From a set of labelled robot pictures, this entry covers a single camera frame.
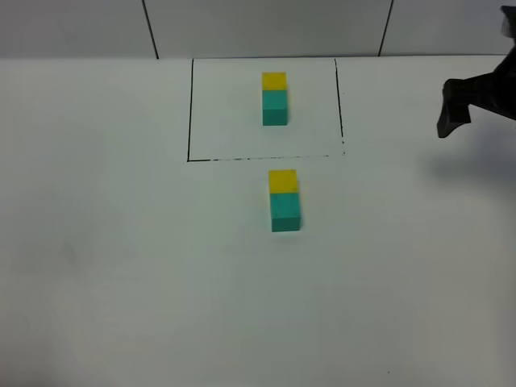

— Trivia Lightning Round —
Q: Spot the yellow template cube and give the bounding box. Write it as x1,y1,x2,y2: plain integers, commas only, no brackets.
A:
261,72,287,91

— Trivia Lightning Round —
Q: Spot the yellow wooden cube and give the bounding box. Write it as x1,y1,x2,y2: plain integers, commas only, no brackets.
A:
268,169,298,194

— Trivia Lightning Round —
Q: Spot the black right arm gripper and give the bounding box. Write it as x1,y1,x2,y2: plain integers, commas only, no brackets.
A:
437,6,515,139

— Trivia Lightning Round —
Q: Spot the teal wooden cube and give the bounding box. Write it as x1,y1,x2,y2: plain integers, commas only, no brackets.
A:
269,193,302,232

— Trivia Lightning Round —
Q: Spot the teal template cube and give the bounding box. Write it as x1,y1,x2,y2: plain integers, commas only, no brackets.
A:
262,90,289,126

